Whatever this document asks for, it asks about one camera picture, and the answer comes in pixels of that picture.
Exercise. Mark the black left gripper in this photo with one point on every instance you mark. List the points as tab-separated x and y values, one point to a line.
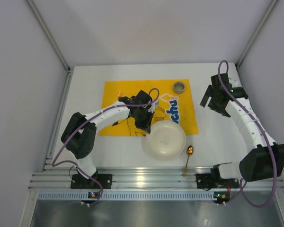
144	120

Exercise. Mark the yellow Pikachu cloth placemat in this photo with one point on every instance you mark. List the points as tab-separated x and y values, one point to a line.
178	108

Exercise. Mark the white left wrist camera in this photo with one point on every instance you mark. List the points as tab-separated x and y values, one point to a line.
153	106

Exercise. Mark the aluminium mounting rail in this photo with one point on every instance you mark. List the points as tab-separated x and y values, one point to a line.
123	178

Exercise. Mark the gold spoon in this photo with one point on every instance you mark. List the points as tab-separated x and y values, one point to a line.
189	153

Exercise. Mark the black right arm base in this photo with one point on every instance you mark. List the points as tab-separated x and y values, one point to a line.
213	180

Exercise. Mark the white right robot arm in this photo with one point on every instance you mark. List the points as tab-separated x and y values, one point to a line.
264	158

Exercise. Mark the speckled ceramic cup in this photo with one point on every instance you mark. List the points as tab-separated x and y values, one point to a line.
179	87

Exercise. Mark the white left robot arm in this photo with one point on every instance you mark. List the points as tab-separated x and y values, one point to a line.
80	132

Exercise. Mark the perforated cable tray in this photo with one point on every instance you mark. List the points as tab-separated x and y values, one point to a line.
133	195

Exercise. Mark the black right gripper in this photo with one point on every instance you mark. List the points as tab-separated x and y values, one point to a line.
213	104

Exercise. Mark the cream round plate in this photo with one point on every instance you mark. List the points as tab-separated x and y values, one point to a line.
166	140

